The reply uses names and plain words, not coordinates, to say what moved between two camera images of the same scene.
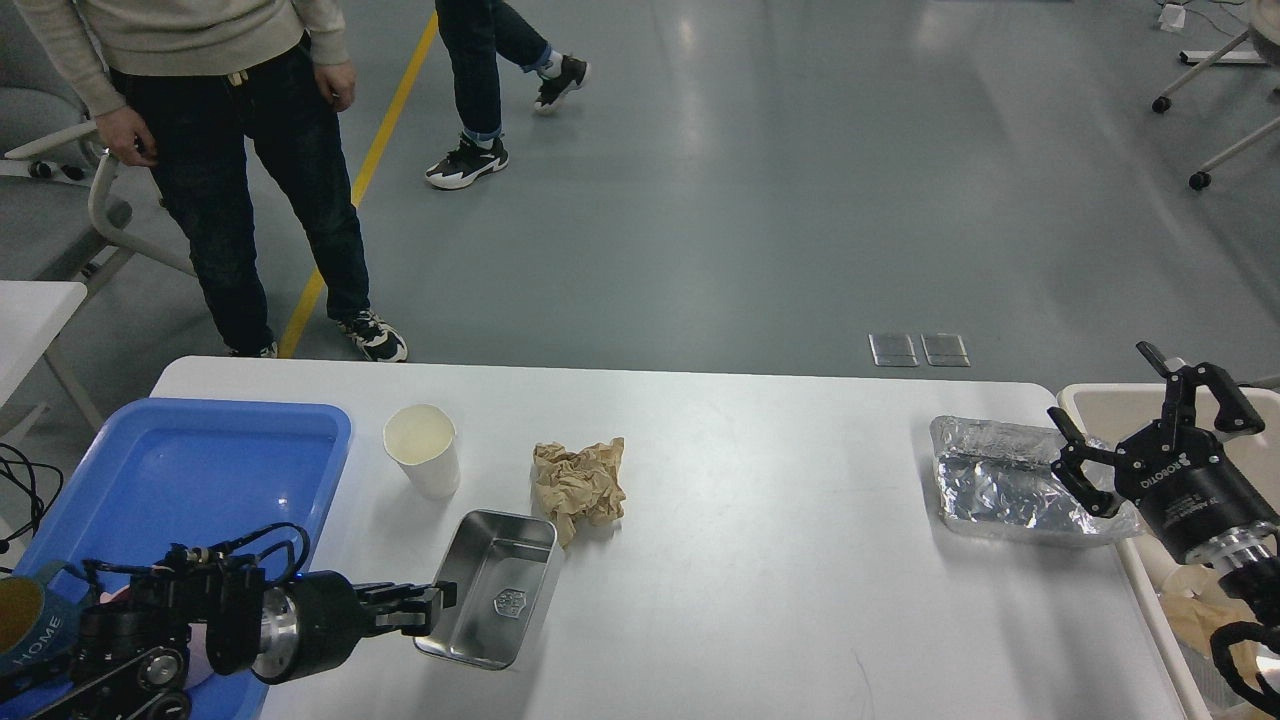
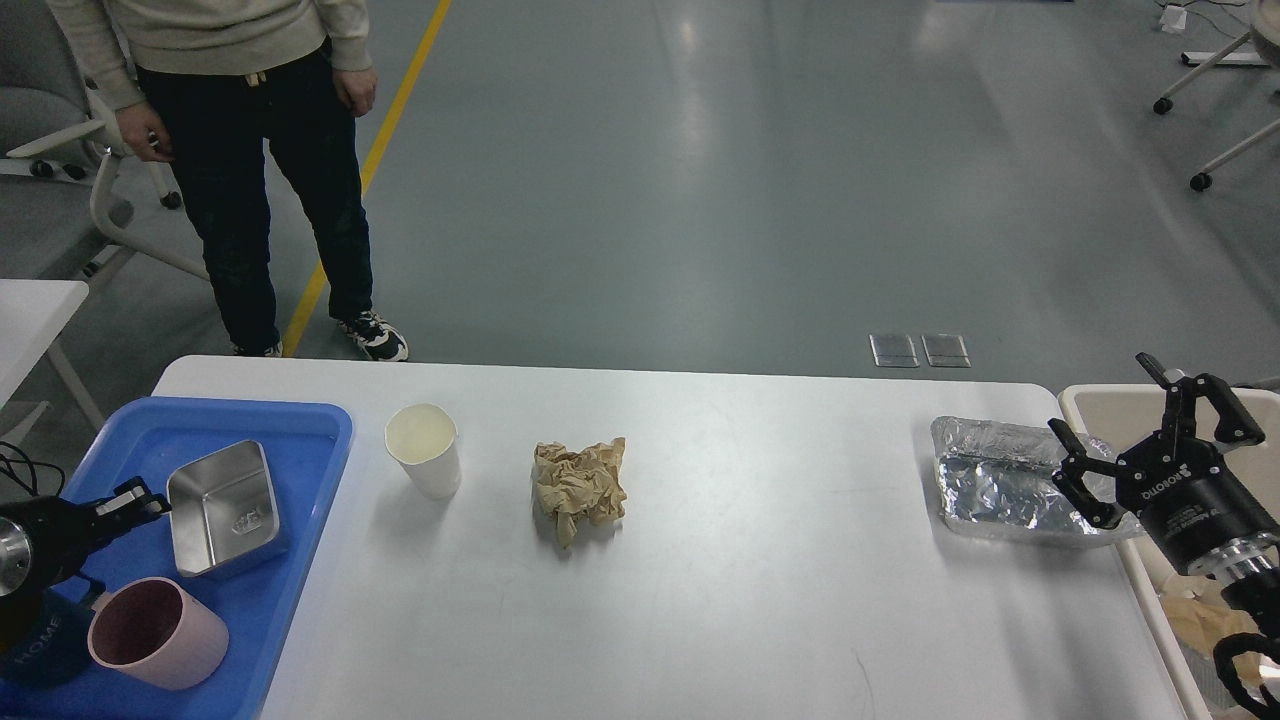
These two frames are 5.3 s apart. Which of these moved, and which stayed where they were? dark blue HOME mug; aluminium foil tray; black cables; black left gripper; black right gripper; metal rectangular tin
Moved: black left gripper; metal rectangular tin
Stayed: black cables; dark blue HOME mug; aluminium foil tray; black right gripper
